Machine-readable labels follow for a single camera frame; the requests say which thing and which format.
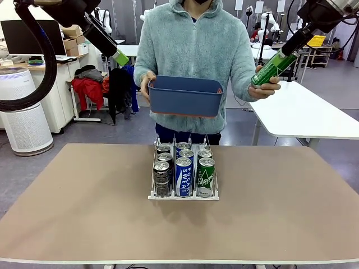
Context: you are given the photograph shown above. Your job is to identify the wooden storage shelf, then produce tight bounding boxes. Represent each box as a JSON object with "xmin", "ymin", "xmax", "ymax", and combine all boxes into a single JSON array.
[{"xmin": 301, "ymin": 44, "xmax": 333, "ymax": 68}]

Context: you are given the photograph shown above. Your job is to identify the white desk wooden top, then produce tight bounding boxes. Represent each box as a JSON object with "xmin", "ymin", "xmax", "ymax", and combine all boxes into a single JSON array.
[{"xmin": 27, "ymin": 54, "xmax": 86, "ymax": 135}]

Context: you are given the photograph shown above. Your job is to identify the red jacket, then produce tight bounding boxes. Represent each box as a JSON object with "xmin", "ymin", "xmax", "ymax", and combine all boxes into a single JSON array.
[{"xmin": 71, "ymin": 78, "xmax": 104, "ymax": 110}]

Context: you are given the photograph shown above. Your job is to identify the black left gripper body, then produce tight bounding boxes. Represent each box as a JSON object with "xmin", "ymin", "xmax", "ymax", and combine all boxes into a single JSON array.
[{"xmin": 57, "ymin": 0, "xmax": 109, "ymax": 46}]

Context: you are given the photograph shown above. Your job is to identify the grey garment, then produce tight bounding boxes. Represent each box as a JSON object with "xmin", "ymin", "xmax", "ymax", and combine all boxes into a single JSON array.
[{"xmin": 74, "ymin": 64, "xmax": 104, "ymax": 82}]

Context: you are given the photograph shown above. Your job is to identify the black computer monitor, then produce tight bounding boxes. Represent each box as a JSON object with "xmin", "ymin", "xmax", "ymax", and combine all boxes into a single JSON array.
[{"xmin": 0, "ymin": 19, "xmax": 67, "ymax": 57}]

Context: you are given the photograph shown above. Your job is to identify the white background table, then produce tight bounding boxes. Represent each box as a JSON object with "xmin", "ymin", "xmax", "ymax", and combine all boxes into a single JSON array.
[
  {"xmin": 106, "ymin": 44, "xmax": 140, "ymax": 71},
  {"xmin": 252, "ymin": 47, "xmax": 294, "ymax": 81}
]

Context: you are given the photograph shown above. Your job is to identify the black left arm cable bundle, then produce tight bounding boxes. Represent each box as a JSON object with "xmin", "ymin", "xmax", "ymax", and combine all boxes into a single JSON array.
[{"xmin": 0, "ymin": 0, "xmax": 59, "ymax": 112}]

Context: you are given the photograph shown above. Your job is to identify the white air purifier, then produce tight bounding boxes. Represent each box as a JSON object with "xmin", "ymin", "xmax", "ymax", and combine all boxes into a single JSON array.
[{"xmin": 0, "ymin": 67, "xmax": 54, "ymax": 157}]

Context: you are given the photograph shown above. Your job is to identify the person's left forearm teal sleeve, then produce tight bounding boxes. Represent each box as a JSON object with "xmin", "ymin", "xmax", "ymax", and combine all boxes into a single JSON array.
[{"xmin": 229, "ymin": 50, "xmax": 271, "ymax": 102}]

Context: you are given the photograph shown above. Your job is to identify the white side table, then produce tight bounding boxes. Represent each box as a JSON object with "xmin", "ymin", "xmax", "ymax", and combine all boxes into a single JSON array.
[{"xmin": 248, "ymin": 80, "xmax": 359, "ymax": 151}]

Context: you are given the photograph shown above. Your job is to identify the blue garment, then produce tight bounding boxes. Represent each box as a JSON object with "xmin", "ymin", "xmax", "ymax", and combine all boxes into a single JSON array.
[{"xmin": 122, "ymin": 64, "xmax": 143, "ymax": 113}]

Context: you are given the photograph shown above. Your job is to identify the clear white can dispenser rack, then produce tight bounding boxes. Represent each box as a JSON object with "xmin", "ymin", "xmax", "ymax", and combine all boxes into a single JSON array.
[{"xmin": 147, "ymin": 133, "xmax": 220, "ymax": 201}]

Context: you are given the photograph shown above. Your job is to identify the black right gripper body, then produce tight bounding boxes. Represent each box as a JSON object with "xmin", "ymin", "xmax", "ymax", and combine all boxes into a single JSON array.
[{"xmin": 297, "ymin": 0, "xmax": 347, "ymax": 35}]

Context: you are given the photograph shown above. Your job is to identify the person's right forearm teal sleeve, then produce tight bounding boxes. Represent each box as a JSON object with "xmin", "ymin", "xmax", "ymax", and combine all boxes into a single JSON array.
[{"xmin": 134, "ymin": 44, "xmax": 158, "ymax": 85}]

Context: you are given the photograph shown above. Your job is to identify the person in teal fleece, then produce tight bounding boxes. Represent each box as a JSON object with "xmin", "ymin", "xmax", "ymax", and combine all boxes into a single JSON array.
[{"xmin": 134, "ymin": 0, "xmax": 281, "ymax": 146}]

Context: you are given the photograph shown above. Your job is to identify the blue plastic basket orange trim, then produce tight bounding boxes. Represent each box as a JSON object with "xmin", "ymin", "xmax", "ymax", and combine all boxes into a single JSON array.
[{"xmin": 148, "ymin": 75, "xmax": 224, "ymax": 119}]

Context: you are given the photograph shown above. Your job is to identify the person's left hand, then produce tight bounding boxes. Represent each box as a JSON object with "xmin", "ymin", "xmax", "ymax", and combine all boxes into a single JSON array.
[{"xmin": 248, "ymin": 66, "xmax": 282, "ymax": 100}]

